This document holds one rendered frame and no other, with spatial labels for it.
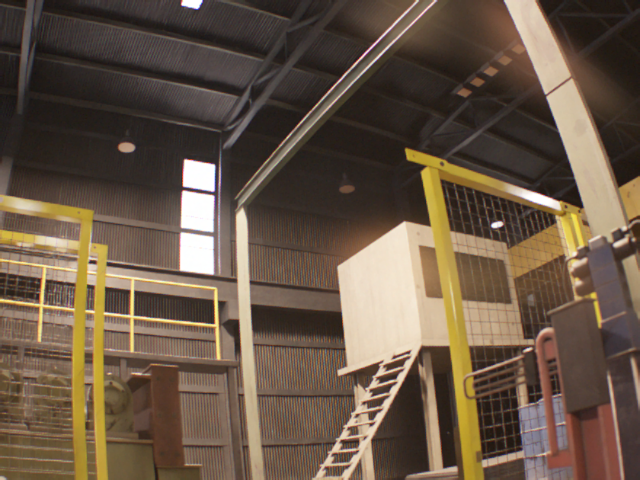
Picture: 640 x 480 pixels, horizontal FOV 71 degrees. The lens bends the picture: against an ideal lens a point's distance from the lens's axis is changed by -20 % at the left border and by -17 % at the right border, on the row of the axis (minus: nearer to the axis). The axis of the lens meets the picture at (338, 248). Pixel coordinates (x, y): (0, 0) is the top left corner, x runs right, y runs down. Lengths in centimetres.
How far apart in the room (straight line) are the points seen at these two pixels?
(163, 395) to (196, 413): 969
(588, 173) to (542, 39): 103
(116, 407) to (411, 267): 762
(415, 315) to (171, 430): 724
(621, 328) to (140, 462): 253
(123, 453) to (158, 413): 33
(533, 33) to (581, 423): 315
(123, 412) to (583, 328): 267
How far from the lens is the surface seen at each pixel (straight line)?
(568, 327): 82
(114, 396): 306
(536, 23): 375
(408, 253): 1004
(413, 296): 979
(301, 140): 612
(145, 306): 1287
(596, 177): 308
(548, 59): 355
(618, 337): 121
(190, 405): 1265
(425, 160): 209
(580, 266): 129
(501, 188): 240
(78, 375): 220
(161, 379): 300
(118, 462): 302
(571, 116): 329
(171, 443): 298
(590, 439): 84
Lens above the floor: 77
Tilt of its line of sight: 22 degrees up
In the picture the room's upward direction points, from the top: 6 degrees counter-clockwise
